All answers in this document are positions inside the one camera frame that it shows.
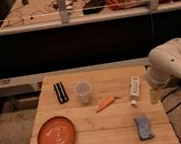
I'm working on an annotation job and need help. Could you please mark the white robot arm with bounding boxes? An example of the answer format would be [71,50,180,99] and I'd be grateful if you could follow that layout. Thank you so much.
[145,38,181,104]

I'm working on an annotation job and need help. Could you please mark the white tube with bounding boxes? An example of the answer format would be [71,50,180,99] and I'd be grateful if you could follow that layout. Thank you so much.
[129,76,140,108]

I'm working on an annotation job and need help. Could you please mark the blue sponge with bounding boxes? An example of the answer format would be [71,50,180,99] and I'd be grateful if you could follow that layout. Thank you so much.
[134,115,155,141]

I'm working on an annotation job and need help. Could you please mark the clear plastic cup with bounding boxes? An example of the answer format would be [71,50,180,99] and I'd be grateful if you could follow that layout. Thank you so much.
[74,80,92,104]

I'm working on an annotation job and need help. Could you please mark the black rectangular case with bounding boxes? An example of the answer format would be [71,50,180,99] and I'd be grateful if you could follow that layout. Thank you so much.
[54,82,69,104]

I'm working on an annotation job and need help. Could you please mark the orange container on shelf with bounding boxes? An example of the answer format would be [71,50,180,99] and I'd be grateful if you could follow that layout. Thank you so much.
[105,0,131,11]

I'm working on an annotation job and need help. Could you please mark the black bowl on shelf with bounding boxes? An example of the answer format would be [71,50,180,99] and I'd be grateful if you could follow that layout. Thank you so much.
[82,0,106,15]

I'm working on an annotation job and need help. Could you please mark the orange plate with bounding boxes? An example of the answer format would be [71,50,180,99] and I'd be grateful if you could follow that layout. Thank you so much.
[37,116,76,144]

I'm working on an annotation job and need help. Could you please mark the metal post left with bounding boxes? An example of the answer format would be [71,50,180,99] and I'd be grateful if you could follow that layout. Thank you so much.
[56,0,69,24]

